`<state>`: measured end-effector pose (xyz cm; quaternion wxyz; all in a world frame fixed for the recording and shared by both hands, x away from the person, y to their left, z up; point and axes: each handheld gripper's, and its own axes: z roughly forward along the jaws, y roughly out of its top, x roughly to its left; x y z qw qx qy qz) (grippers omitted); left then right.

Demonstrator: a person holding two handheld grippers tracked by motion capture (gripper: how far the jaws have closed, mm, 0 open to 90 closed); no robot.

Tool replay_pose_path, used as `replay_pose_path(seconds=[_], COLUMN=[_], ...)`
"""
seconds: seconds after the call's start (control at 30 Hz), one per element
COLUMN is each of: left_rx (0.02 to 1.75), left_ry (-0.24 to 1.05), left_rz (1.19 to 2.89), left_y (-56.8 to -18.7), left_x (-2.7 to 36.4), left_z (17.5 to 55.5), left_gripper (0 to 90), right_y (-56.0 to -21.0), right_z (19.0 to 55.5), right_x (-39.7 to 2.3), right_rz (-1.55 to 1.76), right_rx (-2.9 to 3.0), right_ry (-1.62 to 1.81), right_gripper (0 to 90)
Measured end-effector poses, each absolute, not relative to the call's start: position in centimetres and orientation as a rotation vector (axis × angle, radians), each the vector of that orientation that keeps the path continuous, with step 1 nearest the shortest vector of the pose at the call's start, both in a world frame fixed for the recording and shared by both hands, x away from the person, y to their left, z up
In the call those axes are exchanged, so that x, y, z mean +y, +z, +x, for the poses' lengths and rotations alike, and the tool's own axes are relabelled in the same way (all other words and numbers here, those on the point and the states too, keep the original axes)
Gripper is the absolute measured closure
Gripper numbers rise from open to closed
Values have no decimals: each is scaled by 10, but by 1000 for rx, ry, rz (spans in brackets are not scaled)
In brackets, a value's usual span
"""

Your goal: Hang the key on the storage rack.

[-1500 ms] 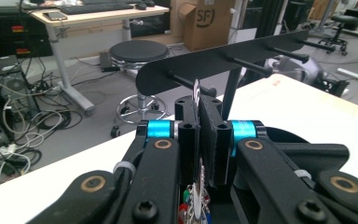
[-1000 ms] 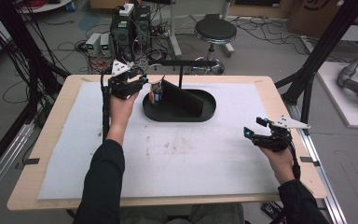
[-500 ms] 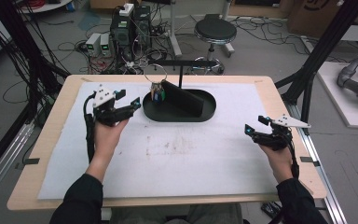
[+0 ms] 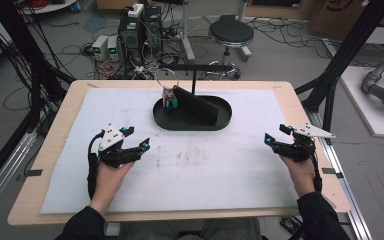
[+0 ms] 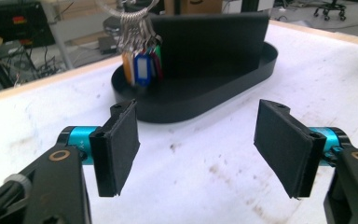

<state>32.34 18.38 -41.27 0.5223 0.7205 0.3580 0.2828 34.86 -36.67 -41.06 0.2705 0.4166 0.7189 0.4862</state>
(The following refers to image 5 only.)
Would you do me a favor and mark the blue key tag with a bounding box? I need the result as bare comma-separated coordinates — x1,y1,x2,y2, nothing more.
133,52,153,88

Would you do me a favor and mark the cardboard box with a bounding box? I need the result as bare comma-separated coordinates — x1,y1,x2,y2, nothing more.
164,0,224,15

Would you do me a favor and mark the pink key tag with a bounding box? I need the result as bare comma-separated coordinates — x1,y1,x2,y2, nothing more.
151,51,164,81

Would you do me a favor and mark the black office chair base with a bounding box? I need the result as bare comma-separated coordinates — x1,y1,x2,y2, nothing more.
312,0,348,22

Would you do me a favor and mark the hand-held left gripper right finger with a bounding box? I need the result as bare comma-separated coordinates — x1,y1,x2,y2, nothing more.
253,99,352,200

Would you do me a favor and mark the grey metal stand leg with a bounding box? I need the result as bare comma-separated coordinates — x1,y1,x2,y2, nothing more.
40,2,76,71

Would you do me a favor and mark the green key tag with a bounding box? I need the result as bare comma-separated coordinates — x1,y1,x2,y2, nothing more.
154,45,163,63

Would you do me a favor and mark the orange key tag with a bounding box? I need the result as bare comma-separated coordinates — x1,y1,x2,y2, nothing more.
121,50,135,86

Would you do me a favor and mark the small black box device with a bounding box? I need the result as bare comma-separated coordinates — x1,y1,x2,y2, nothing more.
97,35,119,56

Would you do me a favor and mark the black oval key holder tray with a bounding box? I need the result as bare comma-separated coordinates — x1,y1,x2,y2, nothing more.
111,12,279,124

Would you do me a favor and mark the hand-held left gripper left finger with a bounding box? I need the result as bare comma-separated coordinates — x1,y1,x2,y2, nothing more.
58,98,142,198

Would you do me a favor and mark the metal key ring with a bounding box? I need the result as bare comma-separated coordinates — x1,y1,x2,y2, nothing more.
96,0,164,52

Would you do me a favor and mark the black equipment with cables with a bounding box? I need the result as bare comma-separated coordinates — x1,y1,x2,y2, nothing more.
0,1,56,49

